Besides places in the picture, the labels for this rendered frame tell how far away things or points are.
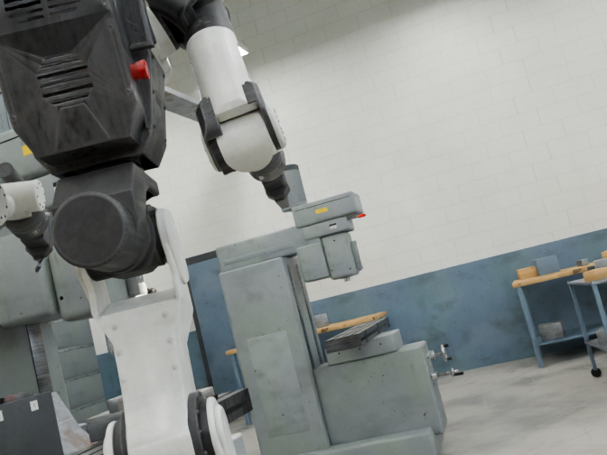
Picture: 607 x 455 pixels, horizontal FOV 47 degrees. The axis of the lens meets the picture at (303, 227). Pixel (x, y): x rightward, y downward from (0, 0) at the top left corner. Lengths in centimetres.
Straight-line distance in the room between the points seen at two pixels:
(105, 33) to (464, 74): 752
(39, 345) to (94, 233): 140
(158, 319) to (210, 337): 796
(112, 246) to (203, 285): 812
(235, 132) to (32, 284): 109
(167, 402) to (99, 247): 30
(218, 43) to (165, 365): 55
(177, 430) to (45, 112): 54
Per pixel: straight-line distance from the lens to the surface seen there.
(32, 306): 210
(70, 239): 105
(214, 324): 912
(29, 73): 117
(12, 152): 215
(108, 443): 122
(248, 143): 115
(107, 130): 114
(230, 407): 240
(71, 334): 776
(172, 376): 119
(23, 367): 236
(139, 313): 122
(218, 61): 119
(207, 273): 911
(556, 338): 752
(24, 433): 173
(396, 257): 838
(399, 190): 840
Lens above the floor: 120
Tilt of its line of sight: 6 degrees up
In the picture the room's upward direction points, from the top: 14 degrees counter-clockwise
